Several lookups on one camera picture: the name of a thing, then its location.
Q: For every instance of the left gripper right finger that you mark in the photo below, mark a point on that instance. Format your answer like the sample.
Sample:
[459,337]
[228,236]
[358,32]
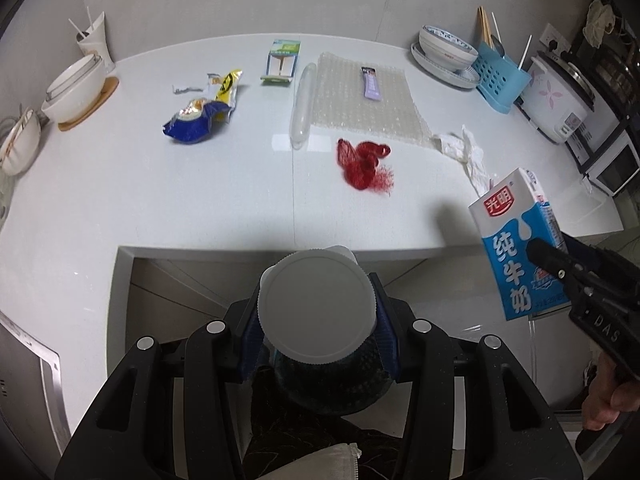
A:
[510,433]

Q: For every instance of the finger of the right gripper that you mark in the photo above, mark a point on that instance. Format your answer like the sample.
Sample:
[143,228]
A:
[555,259]
[590,256]

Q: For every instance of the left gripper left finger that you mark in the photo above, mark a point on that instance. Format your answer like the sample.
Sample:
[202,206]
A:
[128,431]

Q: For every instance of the blue white milk carton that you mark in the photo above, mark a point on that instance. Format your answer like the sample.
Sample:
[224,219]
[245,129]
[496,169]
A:
[508,216]

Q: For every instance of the white paper towel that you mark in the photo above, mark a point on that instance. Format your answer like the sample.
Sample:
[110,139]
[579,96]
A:
[463,148]

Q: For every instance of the white lid green jar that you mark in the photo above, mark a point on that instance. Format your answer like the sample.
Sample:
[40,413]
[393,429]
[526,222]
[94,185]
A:
[317,306]

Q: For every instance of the red mesh net bag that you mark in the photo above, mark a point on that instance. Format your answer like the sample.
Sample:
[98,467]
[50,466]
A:
[363,166]

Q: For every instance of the purple snack stick wrapper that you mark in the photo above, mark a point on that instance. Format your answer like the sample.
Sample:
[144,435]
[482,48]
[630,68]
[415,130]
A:
[371,87]

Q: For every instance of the bubble wrap sheet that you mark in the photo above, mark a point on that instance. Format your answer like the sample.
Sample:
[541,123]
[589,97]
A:
[339,102]

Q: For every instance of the blue snack bag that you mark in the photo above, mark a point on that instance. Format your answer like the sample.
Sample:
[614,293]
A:
[194,122]

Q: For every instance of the yellow snack wrapper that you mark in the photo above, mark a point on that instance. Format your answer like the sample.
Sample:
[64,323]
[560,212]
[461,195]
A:
[225,88]

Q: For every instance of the green white small carton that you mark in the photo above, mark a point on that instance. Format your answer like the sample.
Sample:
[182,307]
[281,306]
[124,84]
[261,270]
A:
[281,62]

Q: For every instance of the person right hand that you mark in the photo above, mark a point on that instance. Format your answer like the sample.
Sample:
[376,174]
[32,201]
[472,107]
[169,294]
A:
[608,398]

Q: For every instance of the microwave oven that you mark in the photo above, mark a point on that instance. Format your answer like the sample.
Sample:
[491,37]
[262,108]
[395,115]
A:
[612,166]

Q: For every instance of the white rice cooker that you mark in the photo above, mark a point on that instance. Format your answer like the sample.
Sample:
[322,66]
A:
[557,100]

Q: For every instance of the person leg dark trousers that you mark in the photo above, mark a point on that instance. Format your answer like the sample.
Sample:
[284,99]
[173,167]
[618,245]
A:
[296,448]

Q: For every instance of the blue utensil holder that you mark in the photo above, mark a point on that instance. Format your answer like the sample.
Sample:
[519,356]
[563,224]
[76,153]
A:
[501,80]

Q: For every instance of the blue striped plate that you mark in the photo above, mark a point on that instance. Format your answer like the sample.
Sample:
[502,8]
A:
[468,79]

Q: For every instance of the wooden chopsticks in holder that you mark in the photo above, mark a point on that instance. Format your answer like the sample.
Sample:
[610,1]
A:
[485,31]

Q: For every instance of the blue patterned bowl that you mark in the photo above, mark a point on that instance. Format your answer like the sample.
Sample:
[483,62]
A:
[445,49]

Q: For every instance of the white bowl with chopsticks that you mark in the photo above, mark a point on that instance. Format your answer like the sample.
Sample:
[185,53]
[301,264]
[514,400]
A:
[20,148]

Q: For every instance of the stacked white bowls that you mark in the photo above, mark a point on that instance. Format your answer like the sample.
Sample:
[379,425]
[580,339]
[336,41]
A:
[74,101]

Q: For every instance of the torn white wrapper scrap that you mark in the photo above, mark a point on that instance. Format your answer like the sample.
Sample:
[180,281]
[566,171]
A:
[177,90]

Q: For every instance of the white utensil cup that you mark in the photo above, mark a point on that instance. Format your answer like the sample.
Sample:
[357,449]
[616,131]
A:
[92,40]

